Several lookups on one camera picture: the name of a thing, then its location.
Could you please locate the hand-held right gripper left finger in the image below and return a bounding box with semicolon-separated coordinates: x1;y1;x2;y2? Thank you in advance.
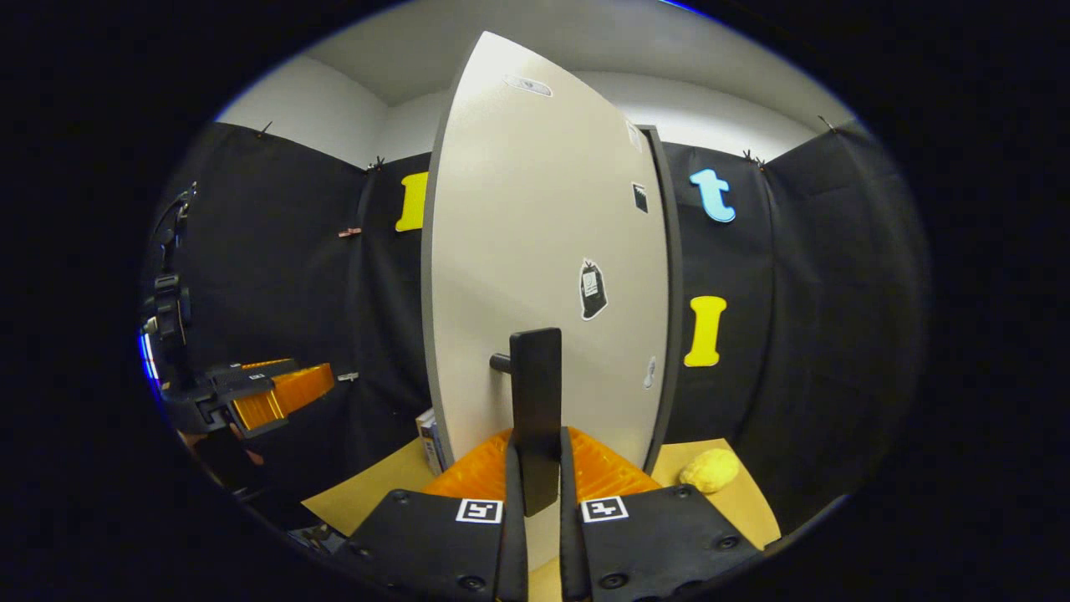
345;428;531;602

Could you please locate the black backdrop cloth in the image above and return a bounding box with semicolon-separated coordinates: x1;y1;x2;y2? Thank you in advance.
142;117;933;536

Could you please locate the yellow foam lump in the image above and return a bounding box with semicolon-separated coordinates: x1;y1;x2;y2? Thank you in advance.
679;448;741;494

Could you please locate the lavender book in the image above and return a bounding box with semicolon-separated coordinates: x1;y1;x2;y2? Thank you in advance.
422;414;446;477

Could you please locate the beige cabinet door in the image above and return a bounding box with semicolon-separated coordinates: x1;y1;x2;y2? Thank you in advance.
420;32;670;571

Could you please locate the black door handle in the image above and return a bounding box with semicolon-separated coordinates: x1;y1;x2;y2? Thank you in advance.
490;328;563;518

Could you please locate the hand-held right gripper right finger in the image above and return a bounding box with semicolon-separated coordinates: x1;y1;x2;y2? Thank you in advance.
557;426;763;602

